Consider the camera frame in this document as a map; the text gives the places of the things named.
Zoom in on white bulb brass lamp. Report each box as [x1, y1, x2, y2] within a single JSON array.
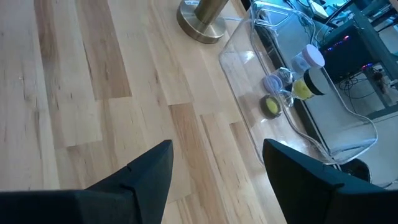
[[176, 0, 229, 44]]

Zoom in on black computer with lights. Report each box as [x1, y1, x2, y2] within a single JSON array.
[[319, 24, 388, 83]]

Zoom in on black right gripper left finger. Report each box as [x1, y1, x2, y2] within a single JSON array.
[[0, 139, 174, 224]]

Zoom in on clear plastic bin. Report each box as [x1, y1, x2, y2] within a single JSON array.
[[218, 0, 379, 166]]

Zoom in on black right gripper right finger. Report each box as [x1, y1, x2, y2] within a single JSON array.
[[262, 138, 398, 224]]

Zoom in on black hourglass yellow sand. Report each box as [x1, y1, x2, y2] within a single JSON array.
[[259, 67, 330, 120]]

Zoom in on grey metal desk frame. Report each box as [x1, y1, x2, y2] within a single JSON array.
[[348, 0, 398, 121]]

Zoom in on purple hourglass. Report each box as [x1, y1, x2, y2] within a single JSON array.
[[262, 44, 326, 96]]

